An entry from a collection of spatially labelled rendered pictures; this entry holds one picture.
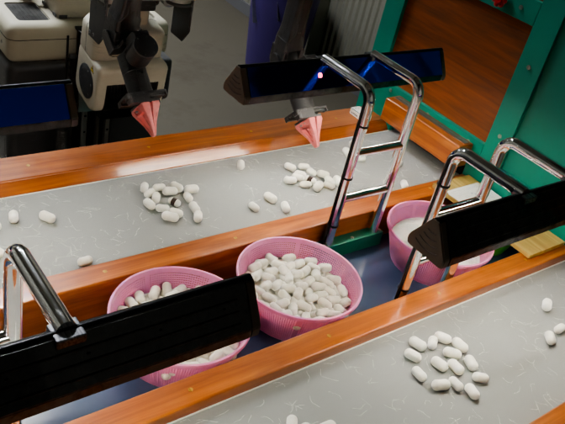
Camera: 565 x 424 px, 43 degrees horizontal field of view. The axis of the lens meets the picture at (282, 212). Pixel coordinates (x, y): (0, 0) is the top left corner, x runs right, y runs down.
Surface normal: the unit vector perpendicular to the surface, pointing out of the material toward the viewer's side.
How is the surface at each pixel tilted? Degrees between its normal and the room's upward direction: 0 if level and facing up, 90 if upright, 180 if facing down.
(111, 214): 0
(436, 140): 90
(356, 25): 90
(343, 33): 90
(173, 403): 0
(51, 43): 90
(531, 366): 0
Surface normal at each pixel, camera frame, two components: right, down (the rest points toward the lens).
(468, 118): -0.79, 0.19
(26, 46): 0.55, 0.55
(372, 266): 0.21, -0.82
